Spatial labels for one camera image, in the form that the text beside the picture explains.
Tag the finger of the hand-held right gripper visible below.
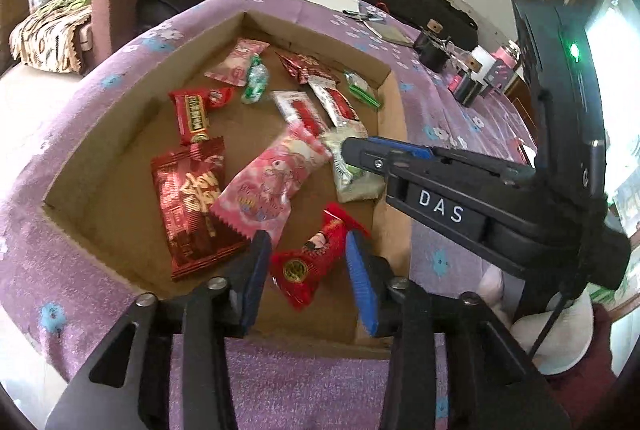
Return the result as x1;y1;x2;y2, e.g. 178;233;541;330
341;139;532;242
372;136;539;184

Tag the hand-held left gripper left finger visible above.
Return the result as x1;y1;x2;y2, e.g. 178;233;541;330
44;230;273;430

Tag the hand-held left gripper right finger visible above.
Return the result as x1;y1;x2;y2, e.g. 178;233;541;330
345;230;573;430

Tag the red packet with gold coin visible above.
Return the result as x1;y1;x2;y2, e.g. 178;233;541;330
270;202;371;311

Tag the white green snack packet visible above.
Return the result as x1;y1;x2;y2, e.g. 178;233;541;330
320;127;387;203

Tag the large pink snack packet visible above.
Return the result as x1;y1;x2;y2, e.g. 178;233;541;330
209;122;333;251

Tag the large red snack packet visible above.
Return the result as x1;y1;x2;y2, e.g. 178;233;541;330
151;136;251;282

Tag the white red snack packet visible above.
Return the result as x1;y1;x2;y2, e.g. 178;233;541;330
307;77;366;131
271;90;331;137

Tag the green candy packet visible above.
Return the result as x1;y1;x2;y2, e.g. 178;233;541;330
241;54;271;105

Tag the dark red gold-label packet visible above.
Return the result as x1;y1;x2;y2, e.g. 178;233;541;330
168;86;236;146

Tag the shallow cardboard box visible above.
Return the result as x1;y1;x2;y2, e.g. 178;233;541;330
42;10;416;348

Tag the person's right forearm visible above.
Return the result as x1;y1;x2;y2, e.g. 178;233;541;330
545;302;626;416

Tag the person's right hand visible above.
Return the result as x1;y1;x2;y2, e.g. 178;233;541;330
477;270;597;377

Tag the wooden cabinet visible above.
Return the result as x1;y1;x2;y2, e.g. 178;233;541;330
505;77;538;146

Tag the wooden framed window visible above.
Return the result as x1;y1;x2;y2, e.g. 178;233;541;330
545;0;640;236

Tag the black cup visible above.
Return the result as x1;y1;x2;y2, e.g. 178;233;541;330
450;60;488;107
414;21;453;73

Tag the clear green snack packet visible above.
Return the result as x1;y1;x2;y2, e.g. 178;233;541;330
344;69;383;111

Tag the crinkled red snack packet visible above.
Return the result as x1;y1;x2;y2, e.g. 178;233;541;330
275;51;335;85

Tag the bunch of keys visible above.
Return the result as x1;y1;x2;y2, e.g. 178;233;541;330
342;5;388;22

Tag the small pink snack packet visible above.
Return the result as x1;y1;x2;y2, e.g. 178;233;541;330
204;37;271;87

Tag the brown patterned blanket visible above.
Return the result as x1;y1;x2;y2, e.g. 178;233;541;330
9;0;96;73

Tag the black cable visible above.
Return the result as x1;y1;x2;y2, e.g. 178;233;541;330
527;280;576;361

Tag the green bamboo wall sticker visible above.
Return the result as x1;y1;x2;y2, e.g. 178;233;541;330
590;285;621;307

